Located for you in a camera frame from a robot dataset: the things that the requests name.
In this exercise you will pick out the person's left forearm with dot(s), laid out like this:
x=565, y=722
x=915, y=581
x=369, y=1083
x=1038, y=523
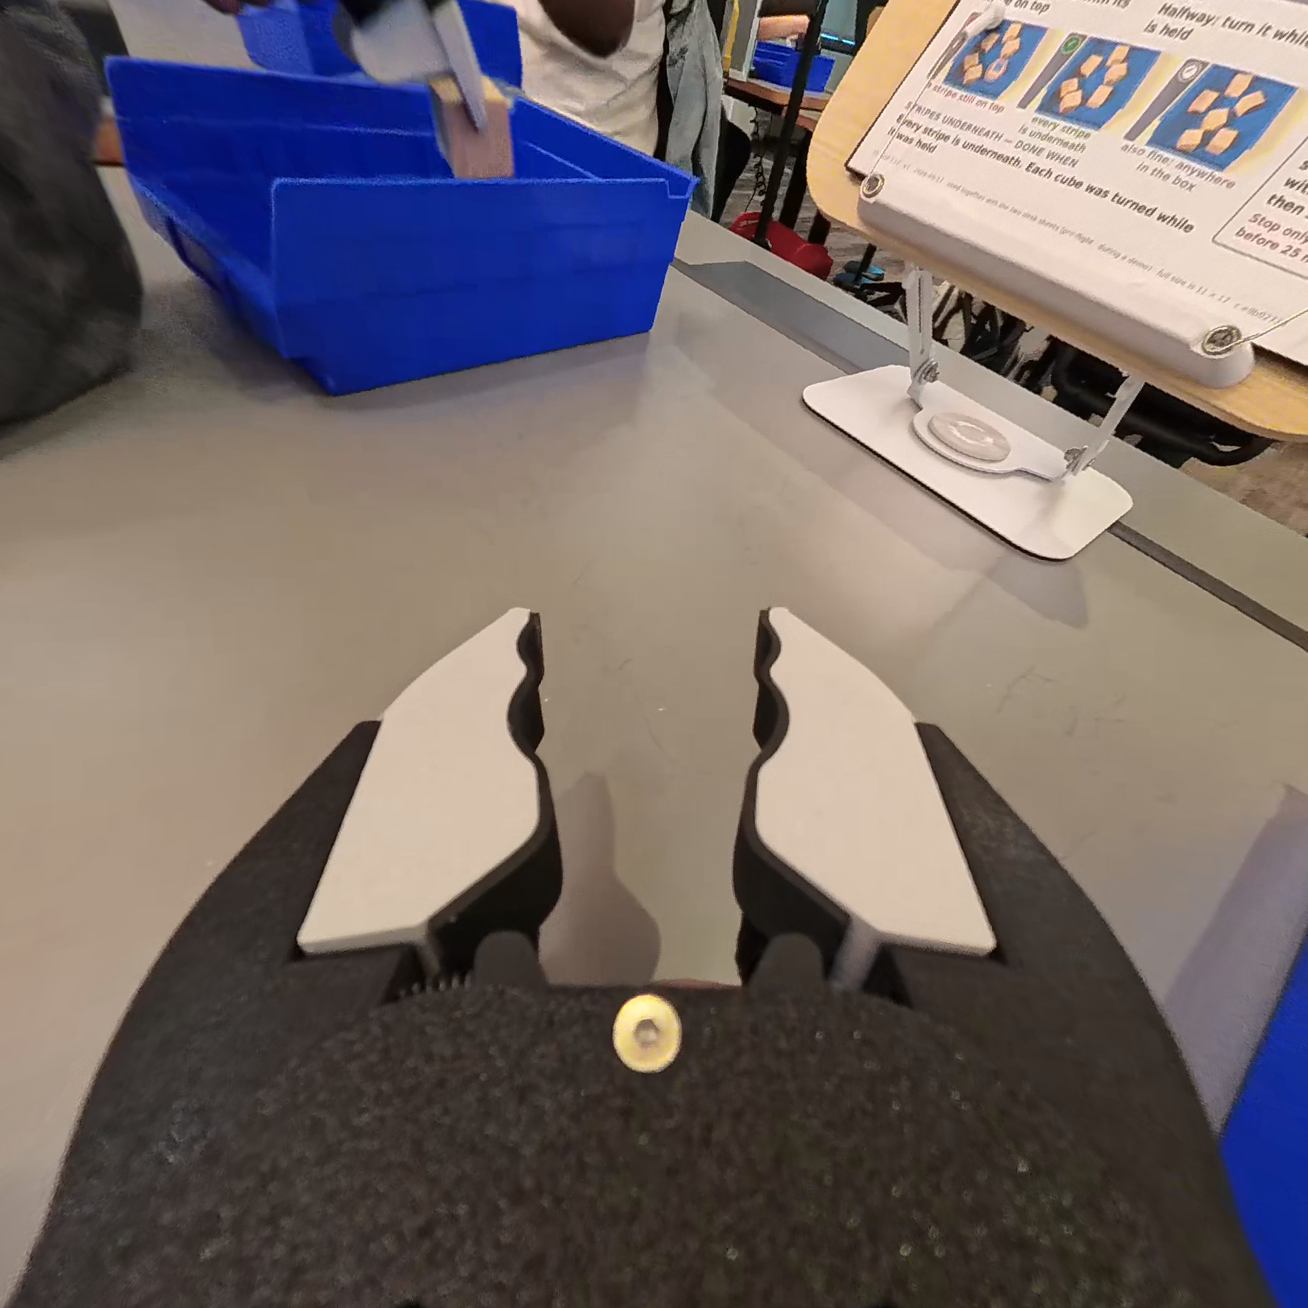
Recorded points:
x=61, y=255

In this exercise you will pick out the wooden cube with blue stripe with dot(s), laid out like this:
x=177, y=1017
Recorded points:
x=479, y=143

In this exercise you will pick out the red bag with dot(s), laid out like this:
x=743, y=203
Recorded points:
x=797, y=246

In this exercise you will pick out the black white marker sign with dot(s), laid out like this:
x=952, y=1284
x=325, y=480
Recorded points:
x=802, y=153

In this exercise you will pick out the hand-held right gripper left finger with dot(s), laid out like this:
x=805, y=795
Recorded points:
x=438, y=807

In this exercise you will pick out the wooden top table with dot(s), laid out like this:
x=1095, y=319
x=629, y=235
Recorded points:
x=776, y=102

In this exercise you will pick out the white stand with wooden board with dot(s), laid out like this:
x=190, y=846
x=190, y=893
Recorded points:
x=1021, y=500

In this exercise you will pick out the printed instruction sheet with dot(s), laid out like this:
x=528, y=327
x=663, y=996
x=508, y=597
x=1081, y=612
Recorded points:
x=1072, y=153

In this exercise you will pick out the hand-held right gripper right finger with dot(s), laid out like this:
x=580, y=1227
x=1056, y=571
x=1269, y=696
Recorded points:
x=863, y=807

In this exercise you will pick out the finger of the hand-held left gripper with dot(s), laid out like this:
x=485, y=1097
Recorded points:
x=393, y=41
x=464, y=62

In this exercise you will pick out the blue plastic bin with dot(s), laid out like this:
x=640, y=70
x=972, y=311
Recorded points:
x=459, y=286
x=791, y=63
x=286, y=41
x=1272, y=1145

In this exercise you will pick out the grey jacket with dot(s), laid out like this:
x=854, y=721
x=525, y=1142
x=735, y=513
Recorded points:
x=694, y=102

